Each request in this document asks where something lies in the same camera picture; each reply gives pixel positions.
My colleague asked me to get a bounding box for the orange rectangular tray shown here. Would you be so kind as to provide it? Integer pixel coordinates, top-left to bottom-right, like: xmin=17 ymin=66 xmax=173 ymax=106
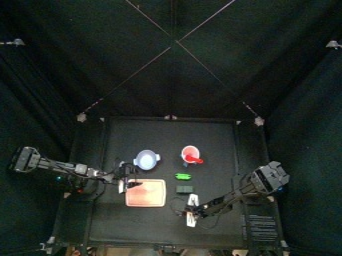
xmin=124 ymin=178 xmax=168 ymax=208

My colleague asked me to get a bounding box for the dark green block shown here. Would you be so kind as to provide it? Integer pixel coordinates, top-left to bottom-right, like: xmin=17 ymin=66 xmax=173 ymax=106
xmin=175 ymin=185 xmax=196 ymax=194

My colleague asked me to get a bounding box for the green toy vegetable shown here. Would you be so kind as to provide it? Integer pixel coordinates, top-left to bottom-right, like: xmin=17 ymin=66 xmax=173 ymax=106
xmin=173 ymin=172 xmax=193 ymax=181

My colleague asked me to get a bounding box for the black panel with white text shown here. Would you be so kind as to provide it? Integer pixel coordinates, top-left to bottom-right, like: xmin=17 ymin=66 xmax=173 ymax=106
xmin=245 ymin=213 xmax=279 ymax=244

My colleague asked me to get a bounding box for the red plastic spoon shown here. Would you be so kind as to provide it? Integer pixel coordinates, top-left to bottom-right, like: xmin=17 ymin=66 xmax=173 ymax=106
xmin=185 ymin=154 xmax=205 ymax=166

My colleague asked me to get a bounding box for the red plastic cup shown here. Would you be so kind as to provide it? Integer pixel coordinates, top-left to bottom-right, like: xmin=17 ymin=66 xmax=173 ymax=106
xmin=179 ymin=144 xmax=201 ymax=164

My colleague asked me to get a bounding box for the grey bowl with handles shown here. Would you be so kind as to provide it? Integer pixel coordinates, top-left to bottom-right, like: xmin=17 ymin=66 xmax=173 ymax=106
xmin=132 ymin=149 xmax=163 ymax=172

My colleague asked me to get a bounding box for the metal upper frame bracket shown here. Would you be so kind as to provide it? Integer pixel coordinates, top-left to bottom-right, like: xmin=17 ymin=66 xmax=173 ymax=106
xmin=0 ymin=38 xmax=26 ymax=47
xmin=324 ymin=39 xmax=342 ymax=50

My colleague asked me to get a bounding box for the vertical metal frame pole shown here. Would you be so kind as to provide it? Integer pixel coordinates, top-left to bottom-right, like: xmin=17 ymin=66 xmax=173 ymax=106
xmin=169 ymin=0 xmax=177 ymax=116

